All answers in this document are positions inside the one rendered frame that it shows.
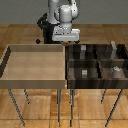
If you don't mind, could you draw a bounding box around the grey can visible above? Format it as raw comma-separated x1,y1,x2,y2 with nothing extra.
112,65,123,78

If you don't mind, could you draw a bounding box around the dark wooden compartment bin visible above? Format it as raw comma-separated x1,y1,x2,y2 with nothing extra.
64,43,128,90

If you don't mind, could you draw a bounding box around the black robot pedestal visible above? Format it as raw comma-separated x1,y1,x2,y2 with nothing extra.
36,13,60,45

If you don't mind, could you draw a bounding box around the tall grey box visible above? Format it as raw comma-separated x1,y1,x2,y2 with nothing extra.
79,45,87,60

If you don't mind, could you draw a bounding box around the thin metal leg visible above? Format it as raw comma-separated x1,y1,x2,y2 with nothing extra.
22,88,31,105
105,88,124,128
7,88,26,127
69,88,76,127
56,88,62,123
100,88,108,105

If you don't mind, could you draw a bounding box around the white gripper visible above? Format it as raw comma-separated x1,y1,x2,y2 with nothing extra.
51,25,81,42

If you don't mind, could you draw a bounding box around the light wooden bin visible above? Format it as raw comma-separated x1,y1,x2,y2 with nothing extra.
0,44,67,90

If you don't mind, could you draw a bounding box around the small grey cube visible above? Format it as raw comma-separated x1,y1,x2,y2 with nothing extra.
81,69,89,79

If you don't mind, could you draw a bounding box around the grey bottle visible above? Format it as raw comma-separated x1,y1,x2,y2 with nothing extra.
110,40,119,60

